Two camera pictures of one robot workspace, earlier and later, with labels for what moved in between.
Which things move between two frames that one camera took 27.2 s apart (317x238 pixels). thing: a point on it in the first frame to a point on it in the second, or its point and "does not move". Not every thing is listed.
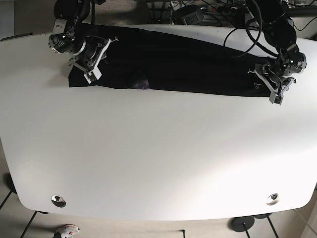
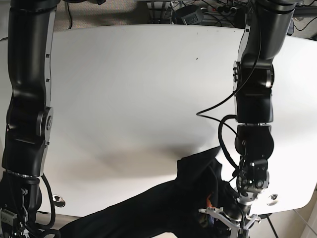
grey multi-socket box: [193, 18] does not move
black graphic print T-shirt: [156, 59] to [169, 207]
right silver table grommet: [273, 199] does not move
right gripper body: [278, 89] to [234, 225]
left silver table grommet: [58, 201] does not move
